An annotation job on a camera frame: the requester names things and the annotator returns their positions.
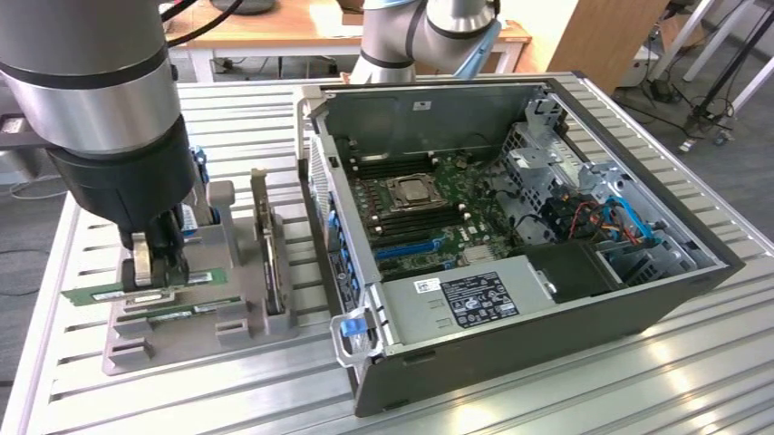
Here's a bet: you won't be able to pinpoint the black power adapter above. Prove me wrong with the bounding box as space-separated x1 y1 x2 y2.
643 77 679 104

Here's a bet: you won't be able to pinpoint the blue case release latch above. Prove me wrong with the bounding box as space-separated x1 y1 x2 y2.
336 317 370 339

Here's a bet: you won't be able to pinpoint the metal disk bay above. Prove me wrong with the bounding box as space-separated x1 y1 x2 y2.
595 237 703 287

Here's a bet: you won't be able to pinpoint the silver metal drive cage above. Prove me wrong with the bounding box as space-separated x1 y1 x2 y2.
498 97 601 239

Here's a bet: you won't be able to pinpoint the installed silver CPU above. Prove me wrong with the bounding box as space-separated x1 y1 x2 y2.
401 180 433 203

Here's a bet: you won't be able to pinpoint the silver CPU in socket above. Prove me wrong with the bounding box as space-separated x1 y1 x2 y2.
386 174 441 212

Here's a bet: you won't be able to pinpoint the blue expansion slot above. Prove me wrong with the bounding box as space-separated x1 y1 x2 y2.
372 238 442 260

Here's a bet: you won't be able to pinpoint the hard disk in blue caddy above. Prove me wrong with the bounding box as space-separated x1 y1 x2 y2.
178 144 212 244

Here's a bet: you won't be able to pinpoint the grey power supply unit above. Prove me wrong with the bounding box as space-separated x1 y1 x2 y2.
375 256 559 353

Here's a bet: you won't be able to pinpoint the dark round object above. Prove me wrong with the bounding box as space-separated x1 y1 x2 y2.
210 0 280 16

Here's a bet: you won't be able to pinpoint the black wheeled stand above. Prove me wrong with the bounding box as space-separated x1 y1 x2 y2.
679 13 774 155

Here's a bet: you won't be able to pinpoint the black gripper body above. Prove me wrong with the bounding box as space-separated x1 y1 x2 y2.
46 117 200 233

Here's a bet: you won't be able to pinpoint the grey parts rack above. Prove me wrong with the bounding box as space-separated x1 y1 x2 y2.
100 179 302 377

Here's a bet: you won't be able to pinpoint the red wire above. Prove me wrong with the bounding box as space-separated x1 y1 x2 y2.
573 201 606 230

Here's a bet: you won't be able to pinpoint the graphics card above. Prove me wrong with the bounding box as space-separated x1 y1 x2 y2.
248 167 291 317

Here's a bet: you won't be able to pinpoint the green RAM stick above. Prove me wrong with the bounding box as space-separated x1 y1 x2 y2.
115 296 244 325
62 266 230 308

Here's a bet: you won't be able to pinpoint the blue disk wire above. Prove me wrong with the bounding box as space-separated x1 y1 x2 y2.
602 194 662 249

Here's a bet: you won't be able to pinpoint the white paper sheets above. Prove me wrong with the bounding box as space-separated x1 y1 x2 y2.
310 4 364 40

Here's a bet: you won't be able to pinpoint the silver finned heatsink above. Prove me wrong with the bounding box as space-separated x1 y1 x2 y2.
462 246 502 268

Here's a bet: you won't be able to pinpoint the white metal table frame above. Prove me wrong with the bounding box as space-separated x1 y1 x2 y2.
662 0 774 108

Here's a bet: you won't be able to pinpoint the black camera cable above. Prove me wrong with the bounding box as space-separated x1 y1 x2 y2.
158 0 248 47

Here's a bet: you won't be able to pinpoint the green motherboard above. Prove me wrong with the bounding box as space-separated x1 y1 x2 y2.
338 151 529 283

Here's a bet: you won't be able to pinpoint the wooden desk white legs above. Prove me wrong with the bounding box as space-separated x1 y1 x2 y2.
184 0 534 85

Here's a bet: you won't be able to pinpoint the white floor cable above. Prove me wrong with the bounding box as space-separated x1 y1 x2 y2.
8 180 63 199

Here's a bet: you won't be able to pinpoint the white device box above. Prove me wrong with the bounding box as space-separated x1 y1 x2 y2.
615 44 661 90

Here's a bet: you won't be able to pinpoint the wooden cabinet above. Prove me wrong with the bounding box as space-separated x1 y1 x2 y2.
547 0 689 94

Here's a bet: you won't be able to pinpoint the open black PC case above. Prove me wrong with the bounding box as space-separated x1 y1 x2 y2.
291 70 746 419

